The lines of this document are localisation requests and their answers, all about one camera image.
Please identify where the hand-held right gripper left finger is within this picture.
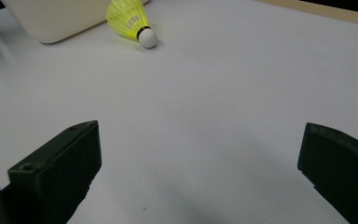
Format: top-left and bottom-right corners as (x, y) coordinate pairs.
(0, 119), (103, 224)

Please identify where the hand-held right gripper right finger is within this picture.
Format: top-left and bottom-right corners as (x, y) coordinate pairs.
(296, 121), (358, 224)

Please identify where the white plastic bin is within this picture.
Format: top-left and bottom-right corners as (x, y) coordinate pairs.
(0, 0), (150, 44)

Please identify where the yellow shuttlecock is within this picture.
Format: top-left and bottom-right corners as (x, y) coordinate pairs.
(105, 0), (158, 49)

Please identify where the wooden table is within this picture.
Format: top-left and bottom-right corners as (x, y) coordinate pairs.
(255, 0), (358, 29)

